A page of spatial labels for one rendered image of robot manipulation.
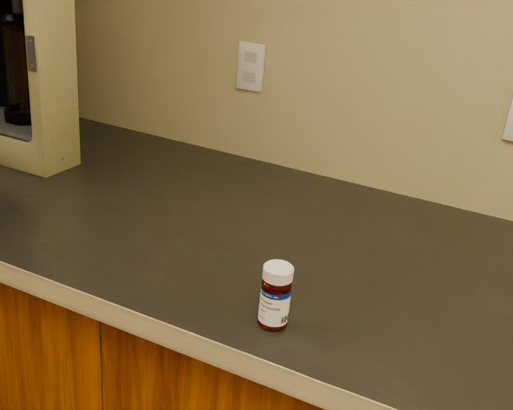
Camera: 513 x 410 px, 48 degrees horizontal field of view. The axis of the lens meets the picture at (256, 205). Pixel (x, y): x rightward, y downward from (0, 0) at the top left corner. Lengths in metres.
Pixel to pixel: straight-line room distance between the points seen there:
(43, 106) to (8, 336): 0.46
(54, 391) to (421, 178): 0.89
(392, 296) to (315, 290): 0.12
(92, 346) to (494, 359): 0.61
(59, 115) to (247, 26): 0.49
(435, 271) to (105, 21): 1.08
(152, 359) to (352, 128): 0.74
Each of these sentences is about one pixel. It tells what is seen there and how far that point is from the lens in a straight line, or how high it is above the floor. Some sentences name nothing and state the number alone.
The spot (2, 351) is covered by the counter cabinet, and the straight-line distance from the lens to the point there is 1.18.
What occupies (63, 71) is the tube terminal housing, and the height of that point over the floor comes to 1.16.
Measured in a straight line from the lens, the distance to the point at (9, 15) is 1.39.
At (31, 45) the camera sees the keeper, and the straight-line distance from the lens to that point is 1.25.
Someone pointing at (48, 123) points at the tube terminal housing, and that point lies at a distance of 1.29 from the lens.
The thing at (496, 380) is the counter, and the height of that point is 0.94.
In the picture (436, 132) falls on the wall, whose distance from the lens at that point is 1.36.
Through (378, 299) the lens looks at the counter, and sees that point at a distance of 0.95.
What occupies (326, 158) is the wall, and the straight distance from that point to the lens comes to 1.43.
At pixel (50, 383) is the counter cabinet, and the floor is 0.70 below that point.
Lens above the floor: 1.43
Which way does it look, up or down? 24 degrees down
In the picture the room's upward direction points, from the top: 5 degrees clockwise
